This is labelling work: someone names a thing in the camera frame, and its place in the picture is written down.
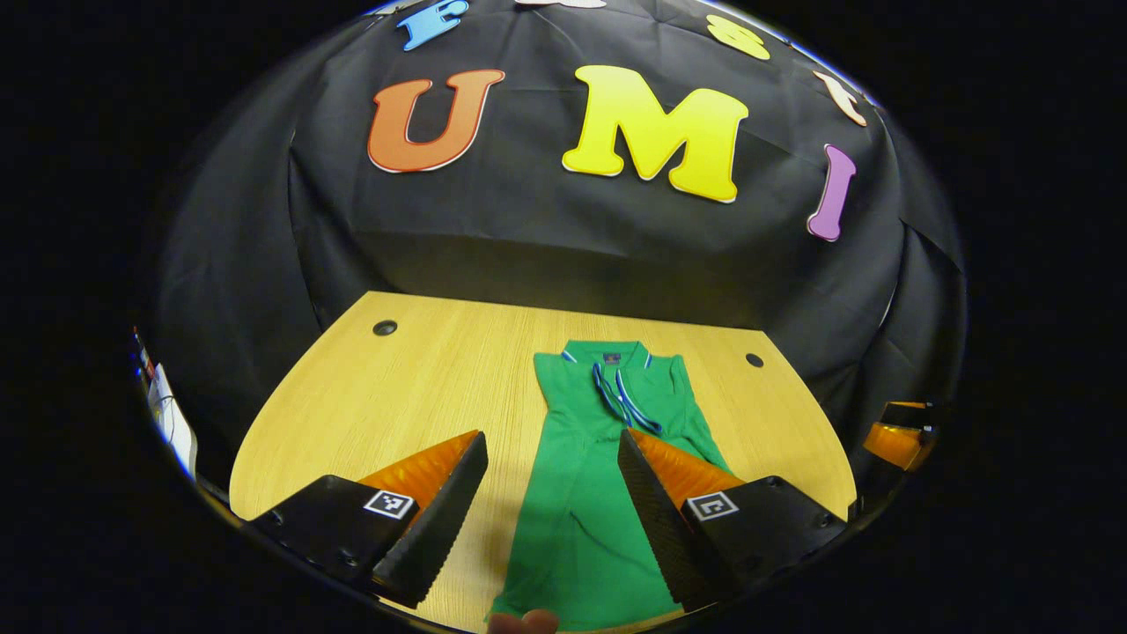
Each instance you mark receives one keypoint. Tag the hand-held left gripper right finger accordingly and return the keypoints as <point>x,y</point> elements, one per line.
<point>660,528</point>

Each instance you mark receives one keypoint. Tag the black backdrop cloth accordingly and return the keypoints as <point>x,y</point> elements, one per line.
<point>528,220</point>

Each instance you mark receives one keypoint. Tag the green T-shirt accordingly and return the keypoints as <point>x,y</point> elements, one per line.
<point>572,528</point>

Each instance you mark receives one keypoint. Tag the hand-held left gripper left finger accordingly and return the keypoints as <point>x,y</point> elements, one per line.
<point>440,528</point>

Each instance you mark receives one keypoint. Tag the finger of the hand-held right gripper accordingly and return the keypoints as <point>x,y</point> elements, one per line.
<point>911,414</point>
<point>894,447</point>

